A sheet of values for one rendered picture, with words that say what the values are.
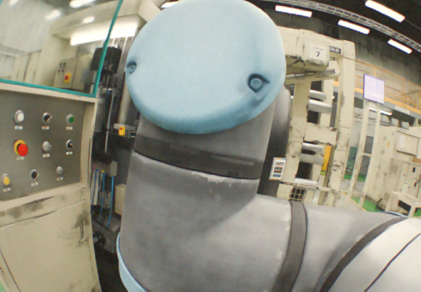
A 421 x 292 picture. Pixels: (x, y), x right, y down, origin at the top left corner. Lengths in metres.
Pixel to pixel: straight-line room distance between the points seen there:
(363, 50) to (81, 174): 12.63
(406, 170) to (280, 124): 4.67
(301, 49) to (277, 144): 0.66
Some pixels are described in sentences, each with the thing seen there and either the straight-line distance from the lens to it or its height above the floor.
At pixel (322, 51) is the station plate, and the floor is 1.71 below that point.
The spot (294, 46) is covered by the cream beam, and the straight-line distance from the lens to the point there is 1.11.
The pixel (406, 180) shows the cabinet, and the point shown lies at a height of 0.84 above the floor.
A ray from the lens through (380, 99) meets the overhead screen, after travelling 4.86.
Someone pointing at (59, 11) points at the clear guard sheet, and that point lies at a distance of 0.79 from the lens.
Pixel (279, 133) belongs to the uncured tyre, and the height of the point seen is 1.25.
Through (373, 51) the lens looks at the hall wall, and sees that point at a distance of 13.06.
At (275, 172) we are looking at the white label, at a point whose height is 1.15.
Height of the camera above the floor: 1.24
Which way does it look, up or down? 3 degrees down
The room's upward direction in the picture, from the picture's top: 10 degrees clockwise
